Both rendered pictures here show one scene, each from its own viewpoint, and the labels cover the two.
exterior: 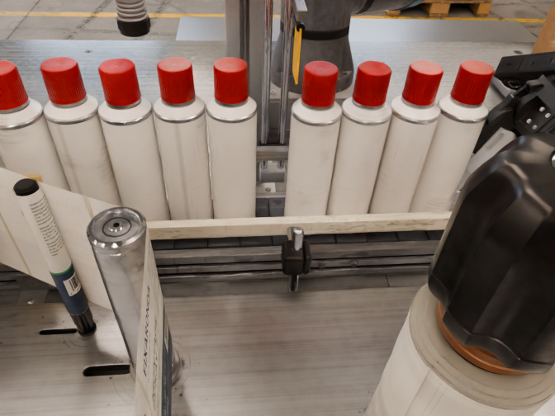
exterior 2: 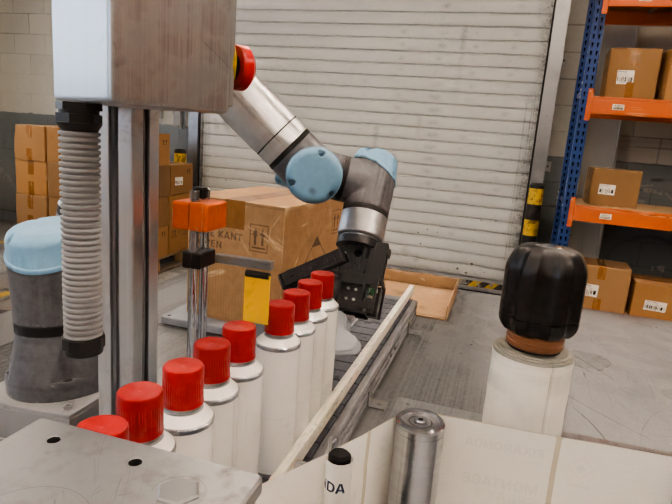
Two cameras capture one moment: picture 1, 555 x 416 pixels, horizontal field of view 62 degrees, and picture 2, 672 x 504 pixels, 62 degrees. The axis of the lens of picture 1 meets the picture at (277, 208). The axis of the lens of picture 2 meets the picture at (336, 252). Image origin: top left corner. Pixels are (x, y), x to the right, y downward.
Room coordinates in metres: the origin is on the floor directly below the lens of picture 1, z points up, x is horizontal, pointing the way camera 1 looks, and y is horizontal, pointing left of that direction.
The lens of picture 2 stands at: (0.12, 0.50, 1.28)
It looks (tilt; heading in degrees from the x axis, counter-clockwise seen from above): 12 degrees down; 293
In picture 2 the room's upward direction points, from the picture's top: 4 degrees clockwise
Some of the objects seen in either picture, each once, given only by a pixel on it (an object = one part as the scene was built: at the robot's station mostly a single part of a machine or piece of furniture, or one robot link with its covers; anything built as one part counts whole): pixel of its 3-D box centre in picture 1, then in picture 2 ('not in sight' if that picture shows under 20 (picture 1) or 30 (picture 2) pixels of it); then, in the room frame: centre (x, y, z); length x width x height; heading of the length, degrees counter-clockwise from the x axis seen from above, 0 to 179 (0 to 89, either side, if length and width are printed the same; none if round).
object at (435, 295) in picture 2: not in sight; (406, 290); (0.54, -1.00, 0.85); 0.30 x 0.26 x 0.04; 97
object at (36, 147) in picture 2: not in sight; (112, 201); (3.62, -2.93, 0.57); 1.20 x 0.85 x 1.14; 99
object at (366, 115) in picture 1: (358, 153); (291, 370); (0.42, -0.09, 0.98); 0.05 x 0.05 x 0.20
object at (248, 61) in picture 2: not in sight; (234, 67); (0.41, 0.07, 1.33); 0.04 x 0.03 x 0.04; 152
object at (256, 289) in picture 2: (296, 49); (256, 297); (0.43, -0.01, 1.09); 0.03 x 0.01 x 0.06; 7
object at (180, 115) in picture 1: (184, 152); (209, 445); (0.40, 0.10, 0.98); 0.05 x 0.05 x 0.20
